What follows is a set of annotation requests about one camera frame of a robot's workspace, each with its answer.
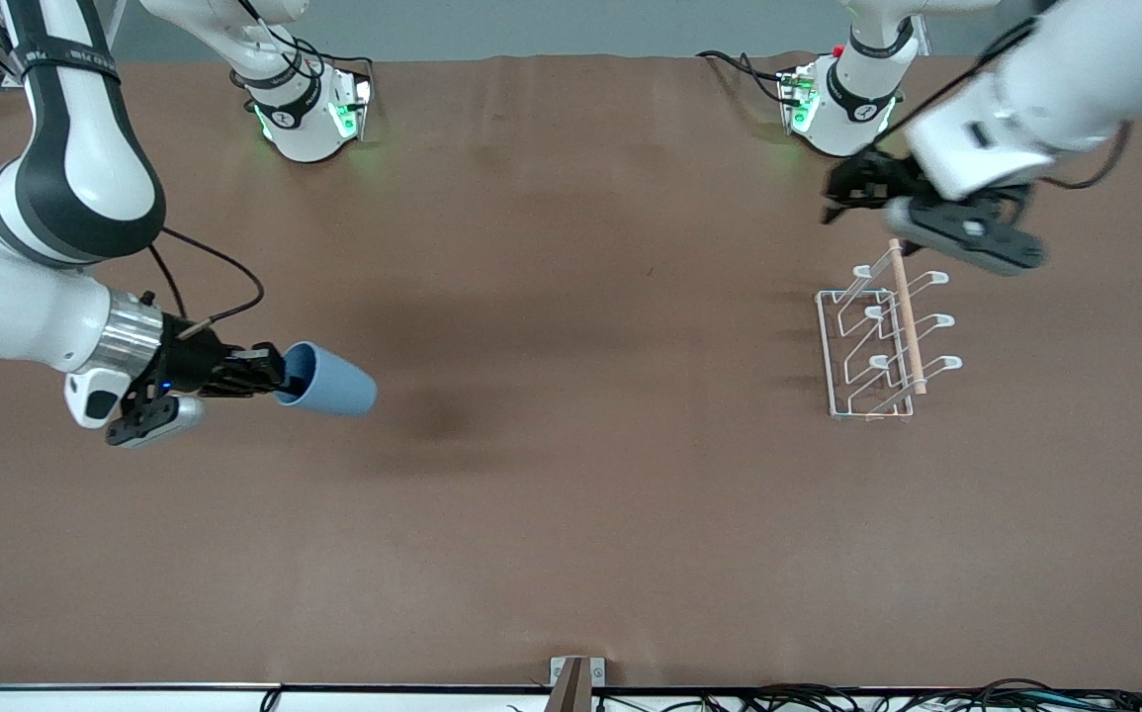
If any black base cable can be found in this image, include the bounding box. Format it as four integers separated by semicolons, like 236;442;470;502
234;0;376;92
696;48;791;106

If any blue plastic cup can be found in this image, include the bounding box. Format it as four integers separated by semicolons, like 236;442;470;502
273;341;379;417

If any black left base cable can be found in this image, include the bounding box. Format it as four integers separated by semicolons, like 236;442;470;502
696;48;791;106

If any black cable bundle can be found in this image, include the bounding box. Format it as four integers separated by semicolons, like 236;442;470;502
590;677;1142;712

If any brown vertical post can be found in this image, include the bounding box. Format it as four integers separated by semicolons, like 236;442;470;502
544;658;593;712

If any black right base cable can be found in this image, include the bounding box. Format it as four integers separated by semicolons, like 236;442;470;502
234;0;376;92

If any white table edge rail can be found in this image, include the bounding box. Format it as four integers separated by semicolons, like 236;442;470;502
0;682;1142;712

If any grey metal mounting bracket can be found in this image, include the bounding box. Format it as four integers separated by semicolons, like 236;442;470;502
549;656;607;712

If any white wire cup holder rack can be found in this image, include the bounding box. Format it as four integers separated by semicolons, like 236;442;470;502
816;238;964;422

